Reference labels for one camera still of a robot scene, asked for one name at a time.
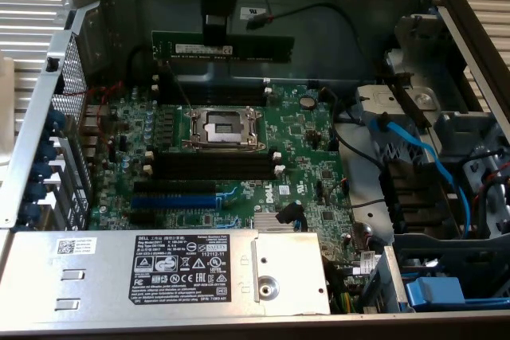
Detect green RAM stick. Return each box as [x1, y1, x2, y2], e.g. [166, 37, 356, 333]
[151, 30, 296, 64]

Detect RAM slot with white latches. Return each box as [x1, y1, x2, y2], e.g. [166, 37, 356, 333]
[142, 164, 286, 182]
[150, 84, 278, 107]
[151, 72, 274, 96]
[143, 150, 282, 166]

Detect thin metal locking lever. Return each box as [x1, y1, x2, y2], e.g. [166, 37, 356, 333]
[165, 61, 194, 110]

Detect grey metal PC case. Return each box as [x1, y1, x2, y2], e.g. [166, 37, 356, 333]
[0, 0, 510, 340]

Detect metal CPU socket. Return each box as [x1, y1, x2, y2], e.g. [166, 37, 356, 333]
[181, 105, 266, 154]

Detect green Dell motherboard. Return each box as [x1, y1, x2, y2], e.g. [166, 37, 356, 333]
[85, 83, 383, 315]

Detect long black expansion slot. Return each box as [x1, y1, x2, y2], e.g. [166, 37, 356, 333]
[133, 179, 218, 197]

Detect blue plastic card retainer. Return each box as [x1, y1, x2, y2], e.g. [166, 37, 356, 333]
[22, 108, 67, 225]

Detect long blue expansion slot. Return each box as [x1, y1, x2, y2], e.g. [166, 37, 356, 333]
[130, 192, 236, 212]

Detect silver chipset heat sink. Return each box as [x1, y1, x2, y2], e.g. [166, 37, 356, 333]
[253, 212, 281, 233]

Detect short black expansion slot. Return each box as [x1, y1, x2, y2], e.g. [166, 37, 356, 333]
[127, 209, 157, 226]

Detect black Dell rating label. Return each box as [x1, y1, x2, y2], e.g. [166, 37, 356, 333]
[127, 233, 232, 304]

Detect grey metal disk bay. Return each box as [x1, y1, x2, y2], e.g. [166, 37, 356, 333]
[354, 13, 510, 240]

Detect black plastic block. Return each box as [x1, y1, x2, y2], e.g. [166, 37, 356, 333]
[379, 158, 459, 236]

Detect white QR code sticker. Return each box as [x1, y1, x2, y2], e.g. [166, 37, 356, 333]
[56, 237, 98, 256]

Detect silver power supply box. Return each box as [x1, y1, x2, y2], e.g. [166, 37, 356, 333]
[0, 229, 332, 319]

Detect black wire with plug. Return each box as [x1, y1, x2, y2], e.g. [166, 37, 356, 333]
[245, 2, 374, 78]

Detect black looped wire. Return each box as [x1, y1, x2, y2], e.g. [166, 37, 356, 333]
[125, 44, 161, 88]

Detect red and black twisted wire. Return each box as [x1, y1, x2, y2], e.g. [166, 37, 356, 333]
[65, 80, 125, 154]

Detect black cable plug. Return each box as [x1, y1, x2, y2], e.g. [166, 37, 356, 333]
[274, 201, 307, 226]

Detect blue flat SATA wire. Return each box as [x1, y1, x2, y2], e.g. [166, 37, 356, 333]
[369, 113, 473, 237]

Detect blue plastic bracket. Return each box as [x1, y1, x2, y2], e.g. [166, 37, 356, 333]
[404, 275, 469, 314]

